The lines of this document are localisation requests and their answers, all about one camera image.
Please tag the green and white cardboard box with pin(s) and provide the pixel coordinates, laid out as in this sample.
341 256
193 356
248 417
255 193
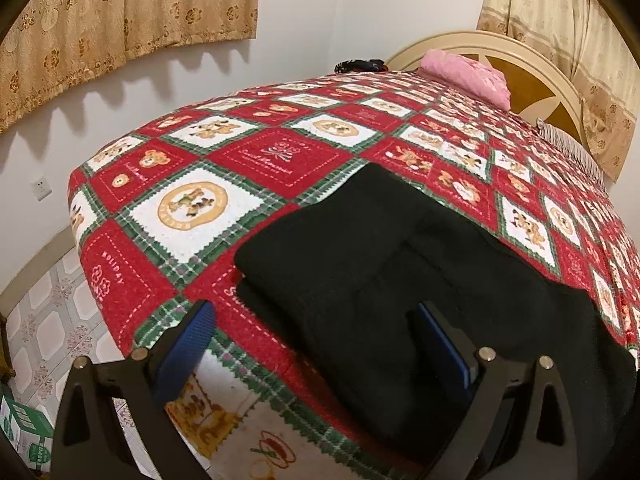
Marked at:
25 430

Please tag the white wall socket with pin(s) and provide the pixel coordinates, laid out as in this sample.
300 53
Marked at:
41 188

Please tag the beige floral headboard curtain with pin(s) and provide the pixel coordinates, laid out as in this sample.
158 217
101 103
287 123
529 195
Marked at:
575 35

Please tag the black tangled item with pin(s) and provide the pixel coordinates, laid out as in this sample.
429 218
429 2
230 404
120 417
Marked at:
360 66

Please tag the red printed bear blanket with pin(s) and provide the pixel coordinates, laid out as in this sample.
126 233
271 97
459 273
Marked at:
225 160

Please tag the beige floral side curtain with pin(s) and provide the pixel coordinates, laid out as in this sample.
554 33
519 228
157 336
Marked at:
125 10

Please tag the striped pillow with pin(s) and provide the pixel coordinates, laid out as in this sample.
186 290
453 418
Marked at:
570 147

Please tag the pink pillow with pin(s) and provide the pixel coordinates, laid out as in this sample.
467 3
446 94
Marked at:
465 75

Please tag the black pants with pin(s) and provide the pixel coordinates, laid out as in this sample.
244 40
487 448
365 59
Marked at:
375 260

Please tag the cream wooden headboard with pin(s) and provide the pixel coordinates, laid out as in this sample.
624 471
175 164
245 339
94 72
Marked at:
545 110

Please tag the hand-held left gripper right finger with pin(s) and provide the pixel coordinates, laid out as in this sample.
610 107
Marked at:
440 345

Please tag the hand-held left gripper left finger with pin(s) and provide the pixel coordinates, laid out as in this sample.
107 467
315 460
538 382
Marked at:
190 350

